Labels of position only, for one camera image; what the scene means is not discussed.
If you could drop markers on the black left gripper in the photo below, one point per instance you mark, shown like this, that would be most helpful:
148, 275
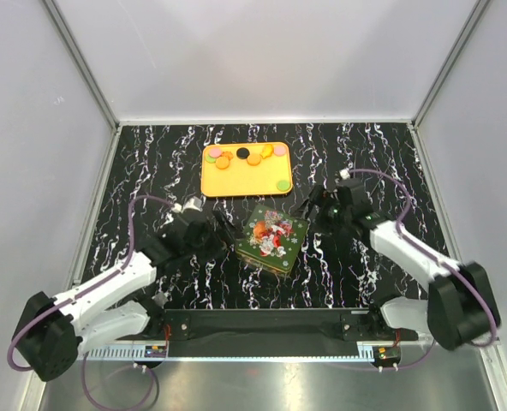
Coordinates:
217, 247

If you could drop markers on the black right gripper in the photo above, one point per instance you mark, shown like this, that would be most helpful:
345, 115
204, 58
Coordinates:
318, 199

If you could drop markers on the gold square cookie tin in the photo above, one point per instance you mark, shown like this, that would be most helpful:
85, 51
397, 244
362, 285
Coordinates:
279, 266

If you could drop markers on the gold tin lid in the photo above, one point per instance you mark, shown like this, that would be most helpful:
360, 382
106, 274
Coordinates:
272, 232

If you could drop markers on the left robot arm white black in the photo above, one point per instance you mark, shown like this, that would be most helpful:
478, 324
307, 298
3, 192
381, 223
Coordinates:
53, 332

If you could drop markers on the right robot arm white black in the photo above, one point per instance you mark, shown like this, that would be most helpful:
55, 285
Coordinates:
460, 306

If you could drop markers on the green round cookie right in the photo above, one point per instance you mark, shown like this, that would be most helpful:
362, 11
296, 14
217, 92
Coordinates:
283, 185

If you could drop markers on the green round cookie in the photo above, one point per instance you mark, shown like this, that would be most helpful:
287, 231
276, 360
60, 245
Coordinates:
210, 159
283, 185

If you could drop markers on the pink round cookie right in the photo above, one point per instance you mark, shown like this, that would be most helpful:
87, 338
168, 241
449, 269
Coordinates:
280, 150

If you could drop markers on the pink round cookie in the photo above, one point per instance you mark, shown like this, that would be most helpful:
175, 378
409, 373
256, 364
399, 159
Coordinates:
280, 150
215, 152

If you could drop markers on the yellow plastic tray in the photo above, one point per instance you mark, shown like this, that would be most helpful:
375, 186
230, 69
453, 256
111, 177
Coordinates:
241, 179

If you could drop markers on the orange sandwich cookie upper-left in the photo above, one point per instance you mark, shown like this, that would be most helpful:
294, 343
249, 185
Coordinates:
222, 162

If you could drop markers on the yellow star cookie upper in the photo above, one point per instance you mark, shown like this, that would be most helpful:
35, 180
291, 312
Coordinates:
267, 151

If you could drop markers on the green round cookie left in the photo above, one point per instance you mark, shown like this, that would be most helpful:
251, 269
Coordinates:
210, 159

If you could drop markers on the orange sandwich cookie centre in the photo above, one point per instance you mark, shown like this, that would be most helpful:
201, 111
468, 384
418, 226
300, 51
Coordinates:
254, 159

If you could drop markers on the small orange flower cookie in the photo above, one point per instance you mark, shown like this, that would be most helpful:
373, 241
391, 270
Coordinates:
228, 155

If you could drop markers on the pink round cookie left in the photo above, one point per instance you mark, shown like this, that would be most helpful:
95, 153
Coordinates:
215, 152

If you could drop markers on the black round cookie upper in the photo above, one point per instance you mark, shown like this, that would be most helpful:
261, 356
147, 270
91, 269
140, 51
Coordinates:
242, 153

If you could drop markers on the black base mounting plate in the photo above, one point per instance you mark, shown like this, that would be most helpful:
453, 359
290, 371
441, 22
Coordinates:
350, 324

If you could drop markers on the left electronics board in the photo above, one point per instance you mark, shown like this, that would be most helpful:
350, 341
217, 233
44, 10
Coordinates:
155, 351

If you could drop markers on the electronics board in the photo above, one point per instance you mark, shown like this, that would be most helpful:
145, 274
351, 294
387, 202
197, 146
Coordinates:
388, 352
155, 351

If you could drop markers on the right electronics board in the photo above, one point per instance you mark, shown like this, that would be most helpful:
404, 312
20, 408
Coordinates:
388, 352

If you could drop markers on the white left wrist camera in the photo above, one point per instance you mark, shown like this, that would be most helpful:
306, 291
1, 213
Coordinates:
192, 204

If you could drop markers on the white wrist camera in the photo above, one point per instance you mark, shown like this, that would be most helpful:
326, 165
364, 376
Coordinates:
344, 174
192, 204

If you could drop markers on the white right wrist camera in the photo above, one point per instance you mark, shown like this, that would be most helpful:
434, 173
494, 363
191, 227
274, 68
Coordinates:
344, 174

